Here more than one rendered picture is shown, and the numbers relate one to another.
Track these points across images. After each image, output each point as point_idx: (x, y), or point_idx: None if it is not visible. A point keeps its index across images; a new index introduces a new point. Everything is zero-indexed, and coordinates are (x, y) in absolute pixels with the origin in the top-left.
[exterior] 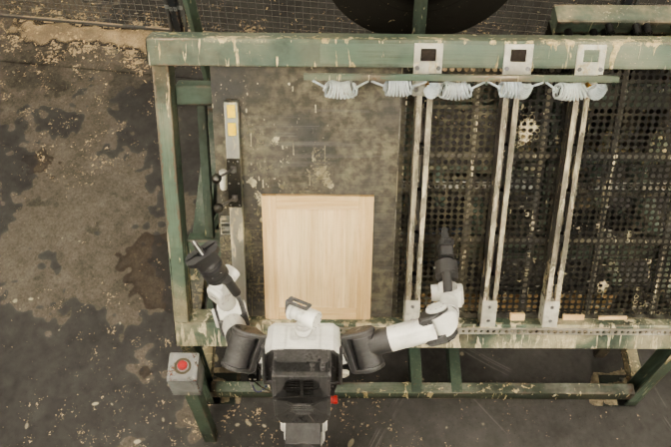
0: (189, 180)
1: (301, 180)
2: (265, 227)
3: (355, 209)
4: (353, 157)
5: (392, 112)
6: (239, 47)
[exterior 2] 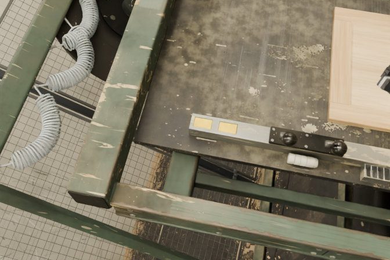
0: None
1: (310, 75)
2: (378, 123)
3: (350, 24)
4: (285, 20)
5: None
6: (116, 81)
